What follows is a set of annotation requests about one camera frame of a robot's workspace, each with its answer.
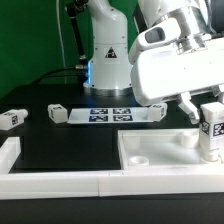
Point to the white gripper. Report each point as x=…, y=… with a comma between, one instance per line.
x=161, y=76

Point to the white square table top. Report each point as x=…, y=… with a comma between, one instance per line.
x=161, y=148

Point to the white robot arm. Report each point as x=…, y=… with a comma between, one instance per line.
x=109, y=70

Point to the white marker sheet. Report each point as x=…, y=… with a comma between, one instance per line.
x=108, y=115

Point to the white U-shaped fence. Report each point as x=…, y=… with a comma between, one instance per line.
x=199, y=179

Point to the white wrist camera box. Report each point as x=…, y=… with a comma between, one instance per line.
x=157, y=36

